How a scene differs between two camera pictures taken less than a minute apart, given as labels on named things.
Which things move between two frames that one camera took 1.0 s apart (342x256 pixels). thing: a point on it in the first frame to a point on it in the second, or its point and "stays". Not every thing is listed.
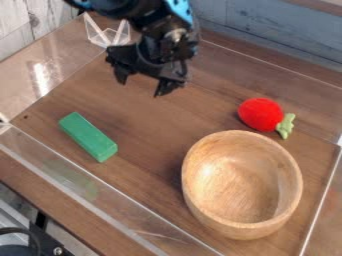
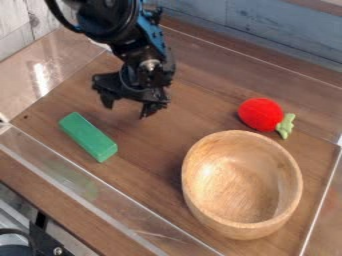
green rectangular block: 89,138 stays
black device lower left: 43,244 stays
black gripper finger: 166,85 to 150,107
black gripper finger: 122,72 to 108,98
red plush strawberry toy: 263,114 stays
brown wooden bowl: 242,185 stays
